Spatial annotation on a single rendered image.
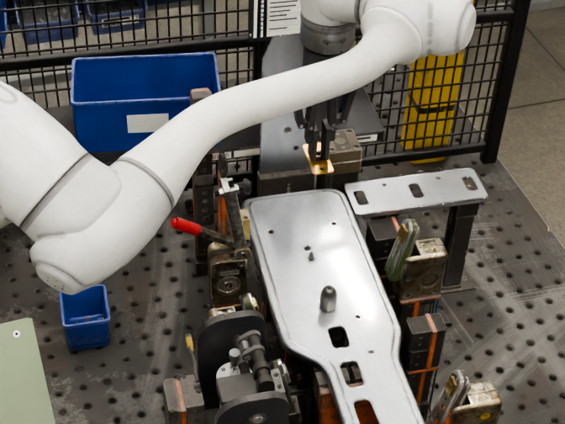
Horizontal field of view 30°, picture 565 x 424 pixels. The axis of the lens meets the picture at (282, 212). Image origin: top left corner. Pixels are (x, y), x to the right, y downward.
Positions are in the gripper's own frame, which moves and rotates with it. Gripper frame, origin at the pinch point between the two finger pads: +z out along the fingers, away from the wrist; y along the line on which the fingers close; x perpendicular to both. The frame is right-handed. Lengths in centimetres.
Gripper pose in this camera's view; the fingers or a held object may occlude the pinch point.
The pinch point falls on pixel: (319, 140)
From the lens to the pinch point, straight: 185.4
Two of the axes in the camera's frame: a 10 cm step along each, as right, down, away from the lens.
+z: -0.4, 7.4, 6.7
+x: -2.3, -6.6, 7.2
